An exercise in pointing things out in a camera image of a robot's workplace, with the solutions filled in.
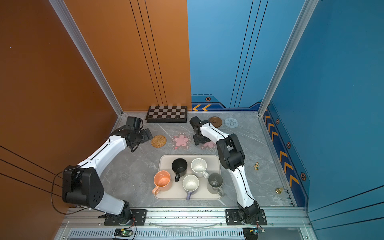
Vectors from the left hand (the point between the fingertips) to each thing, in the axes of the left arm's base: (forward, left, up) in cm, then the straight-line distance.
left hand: (145, 136), depth 89 cm
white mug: (-14, -33, -12) cm, 38 cm away
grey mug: (-24, -42, -10) cm, 49 cm away
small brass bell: (-27, -76, -12) cm, 82 cm away
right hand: (+5, -35, -13) cm, 38 cm away
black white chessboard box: (+29, -8, -10) cm, 31 cm away
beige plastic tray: (-28, -35, -13) cm, 47 cm away
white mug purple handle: (-23, -28, -12) cm, 39 cm away
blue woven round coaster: (+22, -57, -12) cm, 63 cm away
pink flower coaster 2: (+1, -41, -12) cm, 42 cm away
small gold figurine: (-12, -68, -13) cm, 70 cm away
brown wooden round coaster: (+24, -46, -13) cm, 53 cm away
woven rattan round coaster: (+5, -5, -13) cm, 15 cm away
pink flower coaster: (+5, -20, -13) cm, 25 cm away
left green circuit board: (-46, +3, -15) cm, 49 cm away
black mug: (-15, -22, -10) cm, 28 cm away
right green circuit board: (-46, -58, -14) cm, 75 cm away
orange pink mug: (-23, -12, -12) cm, 28 cm away
